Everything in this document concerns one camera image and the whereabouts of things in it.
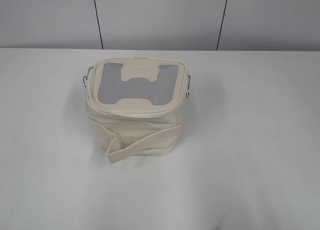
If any cream bag with silver panel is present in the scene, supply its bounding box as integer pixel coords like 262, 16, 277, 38
82, 57, 188, 163

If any metal chain clasp right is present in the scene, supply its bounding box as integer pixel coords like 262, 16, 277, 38
186, 74, 191, 99

